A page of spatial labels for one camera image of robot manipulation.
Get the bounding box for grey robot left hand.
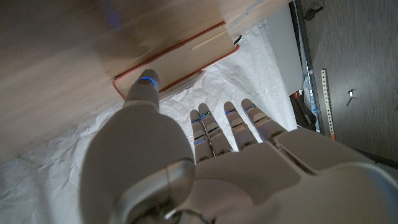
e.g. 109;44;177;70
79;68;398;224

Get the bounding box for red hardcover book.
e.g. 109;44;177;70
112;21;241;101

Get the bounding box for white fabric backdrop sheet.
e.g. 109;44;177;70
0;18;299;224

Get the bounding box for small metal hook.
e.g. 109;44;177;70
346;89;356;107

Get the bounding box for dark wooden door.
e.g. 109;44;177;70
300;0;398;167

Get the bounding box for black strap bundle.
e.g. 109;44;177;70
290;91;318;131

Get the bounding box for perforated metal rail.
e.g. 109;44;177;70
320;68;336;141

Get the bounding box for black door handle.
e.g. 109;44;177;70
303;6;325;21

